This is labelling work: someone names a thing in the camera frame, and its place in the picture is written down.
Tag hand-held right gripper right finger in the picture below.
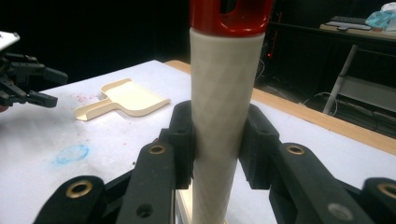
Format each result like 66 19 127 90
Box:
238 104 282 190

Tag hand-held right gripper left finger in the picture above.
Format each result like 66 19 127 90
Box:
158 100 195 190

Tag cream brush handle red end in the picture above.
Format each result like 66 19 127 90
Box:
188 0 275 224

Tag scattered red crumbs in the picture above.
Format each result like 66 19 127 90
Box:
75 92 98 105

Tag cream plastic dustpan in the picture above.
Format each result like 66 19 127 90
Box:
73 77 172 122

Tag white metal stand leg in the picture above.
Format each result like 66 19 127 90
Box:
322 44 360 115

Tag grey shelf board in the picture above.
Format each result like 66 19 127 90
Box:
336 75 396 114

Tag dark keyboard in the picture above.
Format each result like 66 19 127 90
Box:
330 15 369 26

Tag blue and white plastic bag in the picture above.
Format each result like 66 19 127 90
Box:
364 2 396 33

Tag cables on floor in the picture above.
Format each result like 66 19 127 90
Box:
255 58 396 138

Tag wooden desk with black frame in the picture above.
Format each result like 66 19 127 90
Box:
269 21 396 57

